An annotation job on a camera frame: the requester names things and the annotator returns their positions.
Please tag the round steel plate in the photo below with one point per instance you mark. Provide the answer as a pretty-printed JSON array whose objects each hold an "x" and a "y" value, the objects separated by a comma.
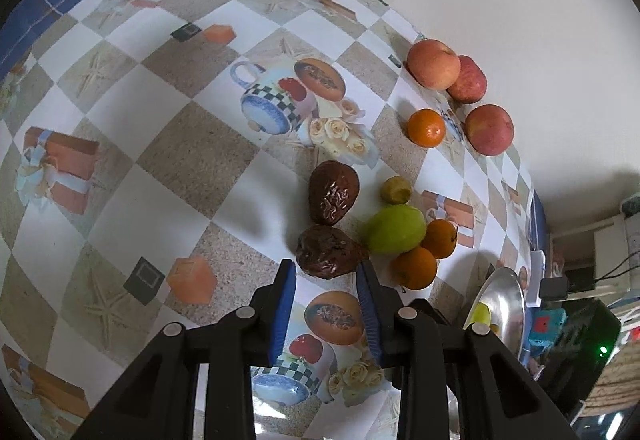
[{"x": 505, "y": 305}]

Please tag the beige woven basket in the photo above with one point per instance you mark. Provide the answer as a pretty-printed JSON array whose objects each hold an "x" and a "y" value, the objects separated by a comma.
[{"x": 617, "y": 385}]

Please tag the dark brown avocado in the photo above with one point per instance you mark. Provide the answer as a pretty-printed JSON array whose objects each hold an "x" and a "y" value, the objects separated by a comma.
[
  {"x": 327, "y": 252},
  {"x": 333, "y": 192}
]

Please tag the green jujube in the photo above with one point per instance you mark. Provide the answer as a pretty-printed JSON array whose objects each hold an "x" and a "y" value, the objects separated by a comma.
[{"x": 481, "y": 314}]

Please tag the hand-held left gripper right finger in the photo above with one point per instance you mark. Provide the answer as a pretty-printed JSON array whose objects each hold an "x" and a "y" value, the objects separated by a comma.
[{"x": 369, "y": 315}]

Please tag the black charger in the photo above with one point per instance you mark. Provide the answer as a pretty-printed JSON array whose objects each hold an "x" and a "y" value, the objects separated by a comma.
[{"x": 555, "y": 291}]

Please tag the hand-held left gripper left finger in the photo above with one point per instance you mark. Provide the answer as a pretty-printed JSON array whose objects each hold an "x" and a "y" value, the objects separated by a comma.
[{"x": 281, "y": 310}]

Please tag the large tangerine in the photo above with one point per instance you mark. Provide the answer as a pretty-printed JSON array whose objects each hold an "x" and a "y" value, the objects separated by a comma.
[{"x": 414, "y": 268}]

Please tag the pale red apple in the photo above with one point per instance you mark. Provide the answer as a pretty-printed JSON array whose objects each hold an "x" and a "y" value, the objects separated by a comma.
[{"x": 433, "y": 65}]

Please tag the green mango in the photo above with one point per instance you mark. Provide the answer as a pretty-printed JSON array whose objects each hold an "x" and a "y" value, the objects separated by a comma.
[{"x": 395, "y": 229}]

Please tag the white power strip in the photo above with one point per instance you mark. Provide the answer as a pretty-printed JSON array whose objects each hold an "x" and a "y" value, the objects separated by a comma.
[{"x": 536, "y": 280}]

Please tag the dark red apple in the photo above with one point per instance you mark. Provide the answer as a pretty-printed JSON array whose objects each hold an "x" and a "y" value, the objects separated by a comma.
[{"x": 470, "y": 80}]

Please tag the teal box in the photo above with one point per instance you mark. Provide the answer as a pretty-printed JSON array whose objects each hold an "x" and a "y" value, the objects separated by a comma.
[{"x": 547, "y": 332}]

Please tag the tangerine with stem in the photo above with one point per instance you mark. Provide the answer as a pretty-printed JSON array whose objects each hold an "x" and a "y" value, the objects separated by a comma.
[{"x": 441, "y": 238}]

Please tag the hollowed longan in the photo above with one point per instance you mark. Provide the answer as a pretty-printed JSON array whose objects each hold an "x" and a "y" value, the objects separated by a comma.
[{"x": 395, "y": 190}]

